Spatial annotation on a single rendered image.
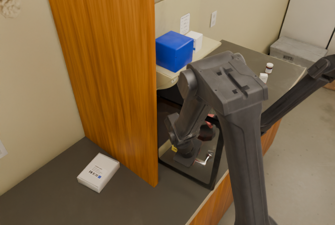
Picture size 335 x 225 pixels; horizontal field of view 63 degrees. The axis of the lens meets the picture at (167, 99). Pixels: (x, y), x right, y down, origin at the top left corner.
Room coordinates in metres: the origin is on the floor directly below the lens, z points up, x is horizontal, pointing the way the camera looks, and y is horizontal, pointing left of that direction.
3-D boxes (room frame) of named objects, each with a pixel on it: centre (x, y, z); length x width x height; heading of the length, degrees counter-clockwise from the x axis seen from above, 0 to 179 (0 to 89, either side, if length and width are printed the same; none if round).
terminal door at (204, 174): (0.72, -0.07, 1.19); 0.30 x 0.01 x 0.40; 58
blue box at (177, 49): (0.83, -0.02, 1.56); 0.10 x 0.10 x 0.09; 51
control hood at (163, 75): (0.89, -0.07, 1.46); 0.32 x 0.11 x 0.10; 141
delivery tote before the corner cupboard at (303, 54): (3.09, -1.66, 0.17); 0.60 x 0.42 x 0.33; 49
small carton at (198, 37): (0.92, -0.09, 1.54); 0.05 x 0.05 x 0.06; 57
